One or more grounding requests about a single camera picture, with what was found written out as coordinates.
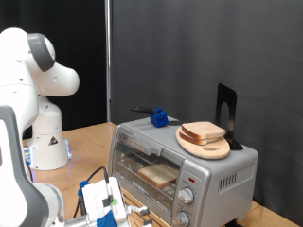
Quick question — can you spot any black metal bookend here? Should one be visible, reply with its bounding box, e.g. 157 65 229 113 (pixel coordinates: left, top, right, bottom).
215 82 244 151

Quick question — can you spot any dark grey backdrop curtain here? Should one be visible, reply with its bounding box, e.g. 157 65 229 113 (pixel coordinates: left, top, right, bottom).
112 0 303 227

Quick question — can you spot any glass oven door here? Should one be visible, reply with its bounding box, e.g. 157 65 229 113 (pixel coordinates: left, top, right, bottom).
109 126 187 218

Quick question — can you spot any vertical metal pole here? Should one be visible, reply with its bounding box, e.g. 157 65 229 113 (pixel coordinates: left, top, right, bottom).
104 0 113 123

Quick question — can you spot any silver toaster oven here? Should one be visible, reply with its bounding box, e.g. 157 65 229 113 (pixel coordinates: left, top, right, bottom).
107 115 259 227

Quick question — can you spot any oval wooden cutting board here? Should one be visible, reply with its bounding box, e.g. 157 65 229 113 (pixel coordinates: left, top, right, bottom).
175 126 231 161

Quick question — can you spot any metal spatula with blue block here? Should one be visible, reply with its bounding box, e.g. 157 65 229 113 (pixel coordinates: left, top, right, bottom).
131 105 186 129

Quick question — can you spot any white bread slice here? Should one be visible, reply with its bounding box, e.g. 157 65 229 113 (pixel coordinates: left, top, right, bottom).
178 130 222 146
181 121 227 140
136 163 180 190

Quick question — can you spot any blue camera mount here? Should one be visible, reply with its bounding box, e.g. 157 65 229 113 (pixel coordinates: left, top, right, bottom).
96 209 118 227

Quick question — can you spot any black backdrop curtain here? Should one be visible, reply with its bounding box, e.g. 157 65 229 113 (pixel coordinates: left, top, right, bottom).
0 0 108 140

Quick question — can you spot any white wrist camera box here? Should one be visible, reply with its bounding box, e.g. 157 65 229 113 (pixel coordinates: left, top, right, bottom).
80 177 128 227

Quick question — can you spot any silver oven knob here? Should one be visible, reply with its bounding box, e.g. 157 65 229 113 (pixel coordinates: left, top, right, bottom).
177 187 195 205
173 211 191 227

